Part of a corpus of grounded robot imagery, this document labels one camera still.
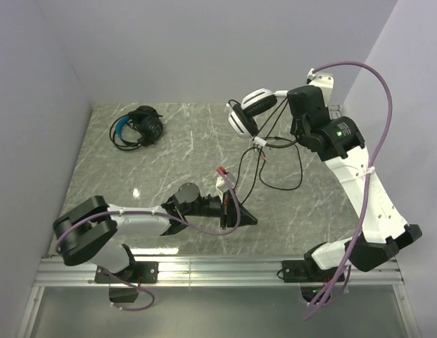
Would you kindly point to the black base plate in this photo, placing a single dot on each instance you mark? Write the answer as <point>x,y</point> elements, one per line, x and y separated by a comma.
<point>303,271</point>
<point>140,272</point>

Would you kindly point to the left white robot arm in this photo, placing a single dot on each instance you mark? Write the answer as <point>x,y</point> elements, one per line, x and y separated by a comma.
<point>85,234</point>

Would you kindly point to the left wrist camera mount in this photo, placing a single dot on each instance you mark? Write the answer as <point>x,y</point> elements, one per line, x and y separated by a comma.
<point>225,180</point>

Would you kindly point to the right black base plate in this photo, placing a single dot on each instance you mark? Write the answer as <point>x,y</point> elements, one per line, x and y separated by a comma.
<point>303,271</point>

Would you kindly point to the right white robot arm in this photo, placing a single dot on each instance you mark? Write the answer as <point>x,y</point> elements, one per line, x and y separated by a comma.
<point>382,231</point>

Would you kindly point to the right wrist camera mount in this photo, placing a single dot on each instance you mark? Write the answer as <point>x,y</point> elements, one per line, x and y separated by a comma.
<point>324,81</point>

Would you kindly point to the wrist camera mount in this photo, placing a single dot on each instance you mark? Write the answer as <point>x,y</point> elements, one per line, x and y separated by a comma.
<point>324,81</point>
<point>225,180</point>

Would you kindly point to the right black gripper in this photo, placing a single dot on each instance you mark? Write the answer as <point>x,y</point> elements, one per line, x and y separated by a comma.
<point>303,103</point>

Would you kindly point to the black blue headphones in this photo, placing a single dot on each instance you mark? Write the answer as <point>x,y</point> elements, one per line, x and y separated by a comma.
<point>145,120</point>

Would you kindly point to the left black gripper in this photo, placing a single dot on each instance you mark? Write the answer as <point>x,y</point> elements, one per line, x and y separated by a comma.
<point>231,215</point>

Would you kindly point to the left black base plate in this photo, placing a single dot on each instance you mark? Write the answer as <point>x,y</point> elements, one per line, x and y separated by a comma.
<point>140,272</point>

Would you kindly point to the aluminium right side rail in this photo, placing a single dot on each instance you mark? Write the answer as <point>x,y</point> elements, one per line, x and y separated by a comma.
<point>336,111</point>

